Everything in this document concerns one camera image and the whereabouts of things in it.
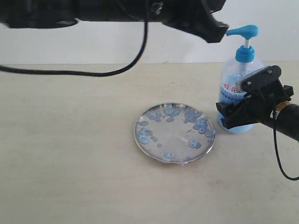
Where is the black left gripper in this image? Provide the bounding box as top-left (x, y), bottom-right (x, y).
top-left (75, 0), bottom-right (225, 23)

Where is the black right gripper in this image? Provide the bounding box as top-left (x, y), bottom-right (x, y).
top-left (215, 65), bottom-right (294, 130)

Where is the blue pump lotion bottle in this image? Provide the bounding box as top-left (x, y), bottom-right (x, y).
top-left (216, 24), bottom-right (266, 135)

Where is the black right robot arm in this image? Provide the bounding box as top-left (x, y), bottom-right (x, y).
top-left (216, 65), bottom-right (299, 140)

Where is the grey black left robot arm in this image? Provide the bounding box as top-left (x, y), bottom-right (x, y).
top-left (0, 0), bottom-right (229, 43)

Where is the round steel plate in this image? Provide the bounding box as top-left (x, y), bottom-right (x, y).
top-left (134, 102), bottom-right (216, 165)

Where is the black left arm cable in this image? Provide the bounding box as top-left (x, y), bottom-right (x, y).
top-left (0, 0), bottom-right (150, 77)

